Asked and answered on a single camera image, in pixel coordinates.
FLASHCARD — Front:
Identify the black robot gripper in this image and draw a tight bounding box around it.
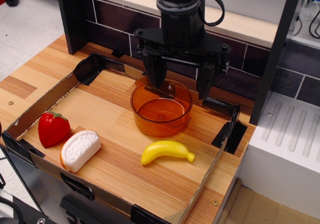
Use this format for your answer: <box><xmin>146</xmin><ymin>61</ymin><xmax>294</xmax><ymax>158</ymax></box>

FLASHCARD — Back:
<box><xmin>134</xmin><ymin>15</ymin><xmax>231</xmax><ymax>100</ymax></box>

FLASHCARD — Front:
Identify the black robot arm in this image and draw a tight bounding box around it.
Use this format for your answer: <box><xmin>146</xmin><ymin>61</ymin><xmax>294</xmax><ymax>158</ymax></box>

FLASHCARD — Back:
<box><xmin>134</xmin><ymin>0</ymin><xmax>231</xmax><ymax>100</ymax></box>

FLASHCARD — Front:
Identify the orange transparent plastic pot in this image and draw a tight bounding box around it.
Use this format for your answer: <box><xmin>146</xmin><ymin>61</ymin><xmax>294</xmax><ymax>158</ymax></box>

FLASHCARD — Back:
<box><xmin>130</xmin><ymin>77</ymin><xmax>193</xmax><ymax>138</ymax></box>

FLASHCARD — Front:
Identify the yellow toy banana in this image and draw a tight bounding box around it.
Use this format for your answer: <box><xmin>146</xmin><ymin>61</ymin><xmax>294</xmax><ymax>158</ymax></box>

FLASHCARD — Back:
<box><xmin>140</xmin><ymin>140</ymin><xmax>195</xmax><ymax>165</ymax></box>

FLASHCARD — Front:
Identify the white toy sink drainboard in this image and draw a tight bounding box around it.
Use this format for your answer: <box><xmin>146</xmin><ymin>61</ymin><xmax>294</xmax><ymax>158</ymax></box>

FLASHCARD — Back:
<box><xmin>247</xmin><ymin>91</ymin><xmax>320</xmax><ymax>175</ymax></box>

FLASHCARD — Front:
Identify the red toy strawberry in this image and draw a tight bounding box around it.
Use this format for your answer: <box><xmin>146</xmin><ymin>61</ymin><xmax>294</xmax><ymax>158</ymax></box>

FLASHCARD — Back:
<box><xmin>38</xmin><ymin>111</ymin><xmax>71</xmax><ymax>148</ymax></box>

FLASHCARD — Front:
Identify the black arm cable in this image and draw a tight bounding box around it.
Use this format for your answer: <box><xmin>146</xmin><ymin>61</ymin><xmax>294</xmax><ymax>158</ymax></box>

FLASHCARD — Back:
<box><xmin>202</xmin><ymin>0</ymin><xmax>226</xmax><ymax>27</ymax></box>

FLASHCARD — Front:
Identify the dark grey shelf frame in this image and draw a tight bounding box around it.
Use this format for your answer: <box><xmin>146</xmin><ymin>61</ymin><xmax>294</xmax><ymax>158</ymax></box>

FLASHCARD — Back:
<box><xmin>58</xmin><ymin>0</ymin><xmax>298</xmax><ymax>125</ymax></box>

